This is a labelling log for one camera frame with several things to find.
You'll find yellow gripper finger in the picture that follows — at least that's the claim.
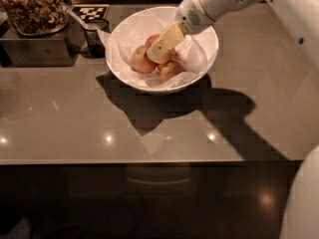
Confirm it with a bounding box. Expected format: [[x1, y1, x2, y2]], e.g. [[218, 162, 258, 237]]
[[159, 21, 185, 50]]

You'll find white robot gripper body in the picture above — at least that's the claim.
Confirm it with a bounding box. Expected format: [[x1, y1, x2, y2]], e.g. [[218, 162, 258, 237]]
[[175, 0, 214, 35]]

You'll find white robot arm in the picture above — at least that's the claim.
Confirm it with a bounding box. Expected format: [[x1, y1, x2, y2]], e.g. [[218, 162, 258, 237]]
[[147, 0, 319, 239]]

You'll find hidden back red apple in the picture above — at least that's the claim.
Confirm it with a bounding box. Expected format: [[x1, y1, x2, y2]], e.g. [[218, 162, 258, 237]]
[[158, 52, 180, 71]]

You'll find white paper bowl liner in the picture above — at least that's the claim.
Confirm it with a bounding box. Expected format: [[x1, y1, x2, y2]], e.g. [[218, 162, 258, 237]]
[[97, 9, 217, 89]]

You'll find white ceramic bowl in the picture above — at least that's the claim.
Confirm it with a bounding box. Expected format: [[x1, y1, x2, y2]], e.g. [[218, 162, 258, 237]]
[[105, 5, 220, 96]]

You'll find dark glass cup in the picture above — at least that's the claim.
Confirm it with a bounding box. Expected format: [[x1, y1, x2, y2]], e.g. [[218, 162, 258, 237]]
[[83, 19, 109, 58]]

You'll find black white marker tag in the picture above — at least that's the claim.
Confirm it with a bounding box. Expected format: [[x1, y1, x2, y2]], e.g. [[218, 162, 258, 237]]
[[71, 4, 110, 22]]

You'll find dark metal box stand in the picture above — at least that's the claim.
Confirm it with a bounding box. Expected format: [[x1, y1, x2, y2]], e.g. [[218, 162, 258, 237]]
[[0, 19, 85, 67]]

